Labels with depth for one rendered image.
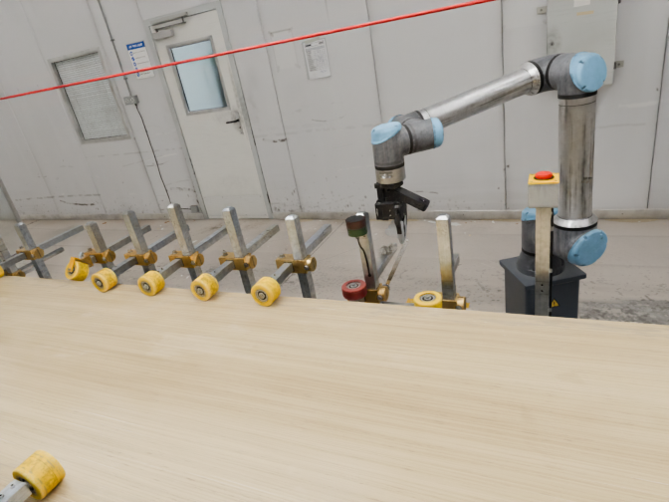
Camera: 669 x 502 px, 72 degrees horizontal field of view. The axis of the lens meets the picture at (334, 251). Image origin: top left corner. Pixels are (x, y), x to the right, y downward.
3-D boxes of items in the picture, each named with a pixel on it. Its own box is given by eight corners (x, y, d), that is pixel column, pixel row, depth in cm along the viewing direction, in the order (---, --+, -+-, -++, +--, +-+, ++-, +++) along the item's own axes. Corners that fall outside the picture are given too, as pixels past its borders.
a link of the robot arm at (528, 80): (547, 49, 164) (378, 117, 153) (573, 48, 153) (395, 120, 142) (550, 82, 169) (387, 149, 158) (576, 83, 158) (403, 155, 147)
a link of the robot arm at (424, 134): (427, 114, 144) (391, 122, 142) (447, 117, 134) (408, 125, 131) (429, 143, 148) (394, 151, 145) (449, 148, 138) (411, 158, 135)
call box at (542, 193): (529, 201, 123) (529, 173, 120) (557, 200, 120) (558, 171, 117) (528, 211, 117) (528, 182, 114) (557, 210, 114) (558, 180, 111)
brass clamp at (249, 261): (230, 262, 178) (226, 251, 175) (259, 264, 172) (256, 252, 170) (220, 270, 173) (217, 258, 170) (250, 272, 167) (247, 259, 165)
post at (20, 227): (61, 306, 239) (19, 221, 219) (66, 307, 238) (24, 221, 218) (55, 310, 236) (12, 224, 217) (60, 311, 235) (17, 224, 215)
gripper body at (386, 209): (383, 212, 151) (379, 177, 146) (409, 212, 147) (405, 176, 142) (376, 222, 145) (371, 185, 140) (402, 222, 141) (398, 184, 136)
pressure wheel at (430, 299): (412, 328, 140) (408, 295, 135) (433, 318, 142) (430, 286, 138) (427, 340, 133) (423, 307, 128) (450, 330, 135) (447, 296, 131)
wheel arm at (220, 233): (226, 230, 209) (224, 223, 208) (233, 230, 208) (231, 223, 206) (147, 286, 169) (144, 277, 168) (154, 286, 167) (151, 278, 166)
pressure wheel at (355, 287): (351, 306, 157) (346, 277, 152) (373, 308, 153) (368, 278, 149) (342, 320, 150) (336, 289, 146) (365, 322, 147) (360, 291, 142)
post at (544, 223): (533, 340, 140) (534, 200, 121) (551, 341, 138) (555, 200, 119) (533, 349, 136) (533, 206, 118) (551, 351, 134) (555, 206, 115)
